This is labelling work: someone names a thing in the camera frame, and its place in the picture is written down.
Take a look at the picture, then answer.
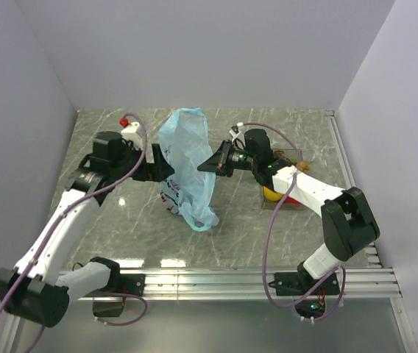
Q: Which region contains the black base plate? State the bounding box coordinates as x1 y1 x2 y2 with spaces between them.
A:
85 273 146 297
268 272 340 296

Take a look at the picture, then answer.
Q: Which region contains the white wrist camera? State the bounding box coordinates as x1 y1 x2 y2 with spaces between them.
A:
119 117 144 149
229 122 244 143

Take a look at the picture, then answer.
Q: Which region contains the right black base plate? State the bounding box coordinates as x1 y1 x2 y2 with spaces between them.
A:
268 272 340 296

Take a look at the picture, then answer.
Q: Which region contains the yellow fake lemon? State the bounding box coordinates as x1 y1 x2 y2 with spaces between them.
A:
263 187 283 202

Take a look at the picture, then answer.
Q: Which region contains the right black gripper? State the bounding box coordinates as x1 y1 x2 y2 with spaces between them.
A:
198 139 258 178

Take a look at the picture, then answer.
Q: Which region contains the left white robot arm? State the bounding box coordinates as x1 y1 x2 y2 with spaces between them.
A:
0 131 174 328

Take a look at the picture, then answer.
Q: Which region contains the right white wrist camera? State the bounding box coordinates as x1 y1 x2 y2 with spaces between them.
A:
229 122 244 143

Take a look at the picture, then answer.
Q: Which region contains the light blue plastic bag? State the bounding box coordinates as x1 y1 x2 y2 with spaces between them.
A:
157 108 219 232

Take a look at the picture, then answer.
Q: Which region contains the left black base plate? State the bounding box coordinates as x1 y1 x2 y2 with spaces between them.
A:
85 273 146 297

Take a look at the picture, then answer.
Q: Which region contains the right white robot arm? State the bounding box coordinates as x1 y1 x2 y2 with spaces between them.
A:
198 123 380 294

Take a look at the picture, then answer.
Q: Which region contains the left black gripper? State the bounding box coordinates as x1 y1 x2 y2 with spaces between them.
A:
111 141 174 182

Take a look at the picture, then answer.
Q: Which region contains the brown fake longan bunch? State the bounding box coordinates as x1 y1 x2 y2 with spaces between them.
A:
274 152 315 174

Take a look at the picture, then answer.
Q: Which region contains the red fake tomato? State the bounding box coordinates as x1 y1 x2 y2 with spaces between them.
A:
286 196 300 204

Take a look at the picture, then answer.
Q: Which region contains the aluminium mounting rail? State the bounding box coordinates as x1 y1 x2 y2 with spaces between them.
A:
0 110 418 353

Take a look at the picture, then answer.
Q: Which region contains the clear plastic fruit tray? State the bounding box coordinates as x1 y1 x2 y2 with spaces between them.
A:
258 147 311 211

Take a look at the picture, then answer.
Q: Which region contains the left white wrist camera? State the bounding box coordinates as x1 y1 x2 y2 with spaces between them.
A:
119 117 144 149

